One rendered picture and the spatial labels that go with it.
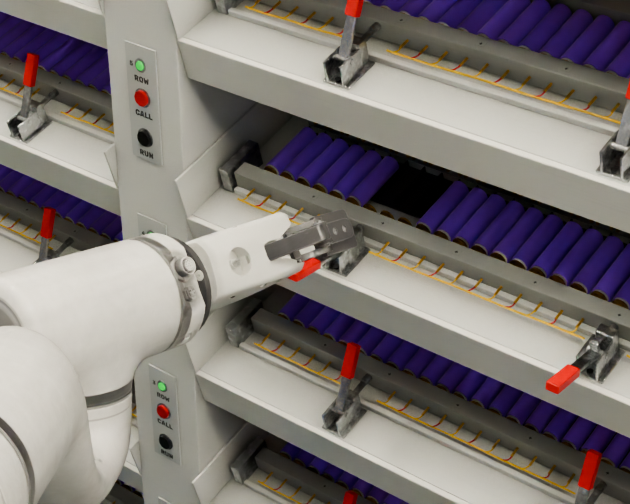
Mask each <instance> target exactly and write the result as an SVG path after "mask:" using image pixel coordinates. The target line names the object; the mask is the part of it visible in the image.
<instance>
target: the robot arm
mask: <svg viewBox="0 0 630 504"><path fill-rule="evenodd" d="M309 220H310V221H307V222H304V223H302V224H299V225H296V226H293V227H290V228H289V226H290V224H291V223H290V221H289V219H288V216H287V215H286V214H285V213H282V212H278V213H275V214H272V215H269V216H266V217H263V218H260V219H257V220H254V221H250V222H247V223H244V224H241V225H237V226H234V227H231V228H228V229H224V230H221V231H218V232H215V233H212V234H209V235H206V236H203V237H200V238H197V239H194V240H191V241H188V242H186V243H185V242H183V241H181V240H179V239H177V238H174V237H168V236H166V235H163V234H159V233H150V234H145V235H141V236H138V237H134V238H130V239H126V240H122V241H119V242H115V243H111V244H107V245H103V246H100V247H96V248H92V249H88V250H85V251H81V252H77V253H73V254H69V255H66V256H62V257H58V258H54V259H51V260H47V261H43V262H39V263H35V264H32V265H28V266H24V267H20V268H16V269H13V270H9V271H5V272H1V273H0V504H100V503H101V502H102V501H103V500H104V499H105V497H106V496H107V495H108V494H109V492H110V491H111V489H112V487H113V486H114V484H115V482H116V480H117V479H118V477H119V475H120V473H121V470H122V468H123V466H124V463H125V461H126V458H127V454H128V450H129V444H130V436H131V422H132V382H133V377H134V374H135V371H136V369H137V368H138V366H139V364H140V363H141V362H142V361H143V360H144V359H146V358H149V357H151V356H154V355H157V354H160V353H162V352H165V351H168V350H171V349H173V348H176V347H179V346H182V345H184V344H186V343H188V342H189V341H191V339H192V338H193V337H194V336H195V335H196V334H197V332H198V331H199V330H200V329H201V328H202V327H203V325H204V324H205V322H206V320H207V318H208V316H209V313H210V311H213V310H215V309H218V308H221V307H223V306H226V305H229V304H231V303H234V302H236V301H238V300H241V299H243V298H245V297H248V296H250V295H252V294H254V293H257V292H259V291H261V290H263V289H265V288H267V287H269V286H271V285H273V284H275V283H277V282H279V281H282V280H284V279H286V278H288V277H290V276H292V275H294V274H296V273H298V272H300V271H301V270H302V269H303V266H304V263H305V262H303V261H306V260H309V259H312V258H314V257H317V256H320V255H322V256H323V258H325V257H328V256H331V255H334V254H337V253H340V252H343V251H346V250H349V249H352V248H355V247H357V240H356V237H355V235H354V230H353V227H352V224H351V222H350V221H349V218H348V216H347V213H346V211H345V210H344V209H339V210H336V211H332V212H329V213H326V214H322V215H319V216H315V217H312V218H310V219H309ZM282 236H283V239H280V240H277V239H279V238H280V237H282ZM312 245H314V247H315V250H313V251H310V252H307V253H304V254H302V255H301V254H300V251H299V250H301V249H304V248H306V247H309V246H312ZM288 254H289V255H290V257H291V259H290V258H282V257H283V256H285V255H288Z"/></svg>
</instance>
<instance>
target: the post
mask: <svg viewBox="0 0 630 504"><path fill-rule="evenodd" d="M104 11H105V23H106V36H107V48H108V61H109V73H110V86H111V98H112V110H113V123H114V135H115V148H116V160H117V173H118V185H119V198H120V210H121V222H122V235H123V240H126V239H130V238H134V237H138V236H139V230H138V216H137V213H140V214H142V215H145V216H147V217H149V218H152V219H154V220H156V221H158V222H161V223H163V224H165V225H167V236H168V237H174V238H177V239H179V240H181V241H183V242H185V243H186V242H188V241H191V240H193V237H192V234H191V231H190V227H189V224H188V221H187V218H186V215H185V212H184V209H183V206H182V203H181V200H180V197H179V194H178V191H177V188H176V185H175V182H174V180H175V179H177V178H178V177H179V176H180V175H181V174H182V173H183V172H184V171H185V170H186V169H187V168H188V167H189V166H190V165H191V164H192V163H193V162H195V161H196V160H197V159H198V158H199V157H200V156H201V155H202V154H203V153H204V152H205V151H206V150H207V149H208V148H209V147H210V146H211V145H213V144H214V143H215V142H216V141H217V140H218V139H219V138H220V137H221V136H222V135H223V134H224V133H225V132H226V131H227V130H228V129H230V128H231V127H232V126H233V125H234V124H235V123H236V122H237V121H238V120H239V119H240V118H241V117H242V116H243V115H244V114H245V113H246V112H248V111H249V110H250V109H251V108H252V107H253V106H254V105H255V104H256V103H257V102H256V101H253V100H250V99H247V98H244V97H241V96H239V95H236V94H233V93H230V92H227V91H224V90H222V89H219V88H216V87H213V86H210V85H207V84H205V83H202V82H199V81H196V80H193V79H190V78H188V76H187V72H186V69H185V66H184V62H183V59H182V55H181V52H180V49H179V45H178V42H177V39H176V36H175V32H174V29H173V25H172V22H171V19H170V15H169V12H168V9H167V5H166V2H165V0H104ZM125 40H126V41H129V42H132V43H135V44H138V45H141V46H144V47H147V48H150V49H152V50H155V51H156V60H157V76H158V92H159V108H160V125H161V141H162V157H163V165H162V166H161V165H159V164H156V163H154V162H151V161H149V160H146V159H144V158H141V157H139V156H136V155H134V154H133V148H132V134H131V121H130V107H129V94H128V80H127V66H126V53H125ZM148 364H151V365H153V366H155V367H157V368H159V369H161V370H163V371H165V372H167V373H169V374H171V375H173V376H175V377H176V384H177V400H178V417H179V433H180V449H181V466H180V465H178V464H177V463H175V462H173V461H171V460H169V459H167V458H166V457H164V456H162V455H160V454H158V453H156V452H155V447H154V433H153V420H152V406H151V393H150V379H149V365H148ZM134 384H135V397H136V409H137V421H138V434H139V446H140V459H141V471H142V484H143V496H144V504H159V501H158V498H159V497H160V498H162V499H164V500H165V501H167V502H169V503H171V504H200V503H199V501H198V498H197V495H196V493H195V490H194V488H193V485H192V482H193V481H194V479H195V478H196V477H197V476H198V475H199V474H200V473H201V472H202V471H203V469H204V468H205V467H206V466H207V465H208V464H209V463H210V462H211V460H212V459H213V458H214V457H215V456H216V455H217V454H218V453H219V452H220V450H221V449H222V448H223V447H224V446H225V445H226V444H227V443H228V442H229V440H230V439H231V438H232V437H233V436H234V435H235V434H236V433H237V432H238V430H239V429H240V428H241V427H242V426H243V425H244V424H245V423H246V420H244V419H242V418H240V417H238V416H236V415H234V414H232V413H230V412H228V411H226V410H224V409H222V408H220V407H218V406H216V405H214V404H212V403H210V402H208V401H206V400H204V398H203V395H202V392H201V389H200V387H199V384H198V381H197V378H196V375H195V373H194V370H193V367H192V364H191V361H190V359H189V356H188V353H187V350H186V347H185V345H182V346H179V347H176V348H173V349H171V350H168V351H165V352H162V353H160V354H157V355H154V356H151V357H149V358H146V359H144V360H143V361H142V362H141V363H140V364H139V366H138V368H137V369H136V371H135V374H134Z"/></svg>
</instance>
